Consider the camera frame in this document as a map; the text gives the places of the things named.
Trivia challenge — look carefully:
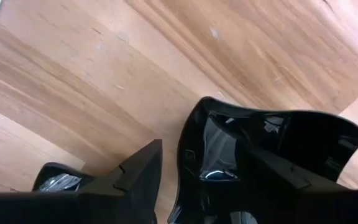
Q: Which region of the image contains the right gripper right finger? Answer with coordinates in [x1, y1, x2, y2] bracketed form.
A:
[237, 144, 351, 224]

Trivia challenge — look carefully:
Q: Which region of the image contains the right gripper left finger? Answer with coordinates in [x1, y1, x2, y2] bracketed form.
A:
[80, 139, 163, 224]

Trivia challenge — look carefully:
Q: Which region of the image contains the black wavy-edged mini plate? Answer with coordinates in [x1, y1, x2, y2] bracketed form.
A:
[167, 96, 358, 224]
[32, 162, 96, 192]

